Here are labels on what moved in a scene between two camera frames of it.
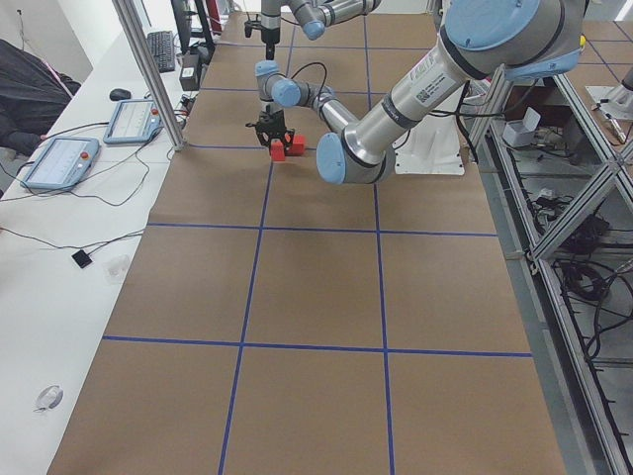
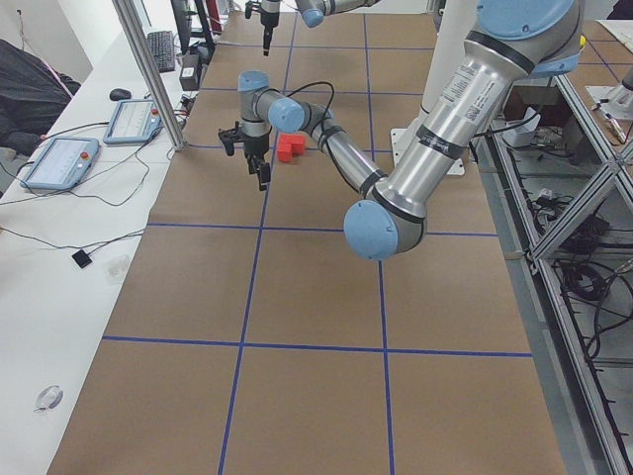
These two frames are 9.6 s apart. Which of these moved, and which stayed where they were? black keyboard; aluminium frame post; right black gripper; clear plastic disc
Moved: right black gripper
Stayed: black keyboard; clear plastic disc; aluminium frame post
